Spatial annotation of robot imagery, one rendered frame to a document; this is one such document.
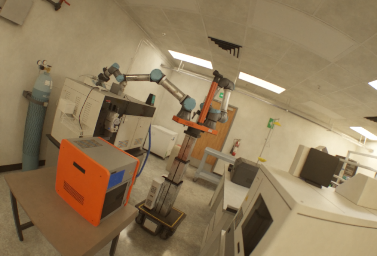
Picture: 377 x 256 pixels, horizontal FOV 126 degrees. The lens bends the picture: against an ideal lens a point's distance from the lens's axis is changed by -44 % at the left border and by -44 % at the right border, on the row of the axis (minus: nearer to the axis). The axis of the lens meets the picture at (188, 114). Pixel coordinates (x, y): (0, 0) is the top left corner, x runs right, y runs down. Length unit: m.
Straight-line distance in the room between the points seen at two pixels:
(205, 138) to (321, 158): 4.49
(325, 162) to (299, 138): 4.72
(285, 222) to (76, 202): 1.10
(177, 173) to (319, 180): 1.43
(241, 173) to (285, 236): 1.80
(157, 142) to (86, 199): 3.98
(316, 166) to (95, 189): 1.20
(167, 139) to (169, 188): 2.91
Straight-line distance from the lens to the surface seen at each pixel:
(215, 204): 2.88
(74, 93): 1.90
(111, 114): 1.70
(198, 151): 5.32
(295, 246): 0.62
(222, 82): 2.06
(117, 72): 1.76
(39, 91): 2.09
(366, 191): 1.02
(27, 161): 2.40
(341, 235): 0.71
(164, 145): 4.85
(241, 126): 5.20
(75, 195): 1.19
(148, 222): 2.18
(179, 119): 1.70
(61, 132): 2.05
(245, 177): 2.32
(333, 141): 6.42
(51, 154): 2.24
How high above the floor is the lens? 1.57
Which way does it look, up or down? 1 degrees down
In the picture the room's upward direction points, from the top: 21 degrees clockwise
